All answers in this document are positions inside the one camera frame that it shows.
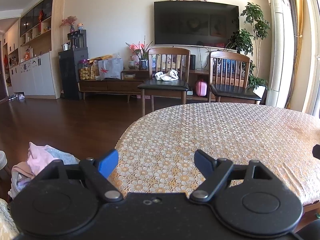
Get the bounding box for pink flowers in vase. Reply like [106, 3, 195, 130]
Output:
[60, 16, 78, 33]

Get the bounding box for clear snack jar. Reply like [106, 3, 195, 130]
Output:
[79, 59, 91, 81]

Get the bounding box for small pink suitcase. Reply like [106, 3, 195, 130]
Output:
[195, 79, 208, 97]

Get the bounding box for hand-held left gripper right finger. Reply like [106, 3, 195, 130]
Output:
[189, 149, 273, 203]

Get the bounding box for white crumpled cloth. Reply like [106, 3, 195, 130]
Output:
[153, 70, 179, 82]

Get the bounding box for wooden television console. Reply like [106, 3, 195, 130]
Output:
[77, 68, 250, 103]

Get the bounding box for white standing air conditioner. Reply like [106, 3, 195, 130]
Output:
[265, 0, 296, 108]

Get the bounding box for grey garment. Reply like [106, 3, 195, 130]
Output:
[47, 147, 77, 166]

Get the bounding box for pink flowering potted plant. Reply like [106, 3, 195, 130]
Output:
[126, 36, 153, 70]

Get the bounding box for blue printed box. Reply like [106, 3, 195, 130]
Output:
[221, 59, 242, 75]

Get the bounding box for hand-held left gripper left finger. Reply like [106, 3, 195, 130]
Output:
[37, 149, 123, 203]

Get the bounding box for wooden chair with black seat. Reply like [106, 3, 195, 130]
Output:
[137, 47, 191, 117]
[208, 51, 262, 105]

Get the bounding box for white gift bag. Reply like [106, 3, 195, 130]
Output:
[98, 57, 124, 79]

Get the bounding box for tall green potted plant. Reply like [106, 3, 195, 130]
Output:
[226, 2, 271, 98]

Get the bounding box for black water dispenser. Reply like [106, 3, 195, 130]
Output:
[58, 29, 89, 100]

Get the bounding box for beige lace cloth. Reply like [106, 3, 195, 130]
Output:
[0, 198, 19, 240]

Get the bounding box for yellow and grey curtain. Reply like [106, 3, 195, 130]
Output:
[280, 0, 309, 113]

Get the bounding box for flat screen television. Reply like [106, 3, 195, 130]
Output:
[154, 1, 240, 47]

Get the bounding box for dusty pink garment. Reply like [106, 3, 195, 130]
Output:
[10, 161, 34, 198]

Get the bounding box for wood and grey wall cabinet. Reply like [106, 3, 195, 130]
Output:
[2, 0, 64, 99]

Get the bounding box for round table with lace cloth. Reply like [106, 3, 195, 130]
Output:
[109, 102, 320, 205]

